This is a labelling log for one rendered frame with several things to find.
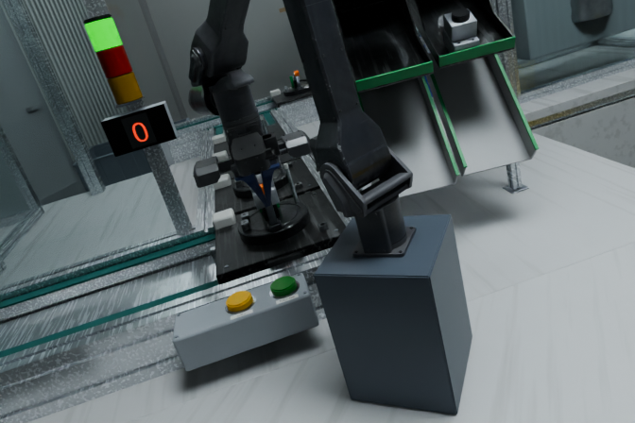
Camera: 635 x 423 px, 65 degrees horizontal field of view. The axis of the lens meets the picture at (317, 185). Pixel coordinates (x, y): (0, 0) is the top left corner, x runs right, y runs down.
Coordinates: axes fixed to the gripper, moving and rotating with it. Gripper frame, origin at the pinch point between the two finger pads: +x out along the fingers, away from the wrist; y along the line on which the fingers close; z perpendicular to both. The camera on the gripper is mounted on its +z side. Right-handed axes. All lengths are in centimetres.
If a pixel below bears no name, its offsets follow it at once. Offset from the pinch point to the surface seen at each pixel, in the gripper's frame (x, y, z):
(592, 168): 24, 69, -13
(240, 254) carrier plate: 12.6, -7.3, -4.7
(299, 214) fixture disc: 10.7, 4.9, -9.2
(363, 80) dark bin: -11.1, 21.2, -3.8
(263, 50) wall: 12, 38, -417
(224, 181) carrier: 11.1, -8.9, -44.7
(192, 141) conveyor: 16, -22, -129
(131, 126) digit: -12.2, -19.9, -20.9
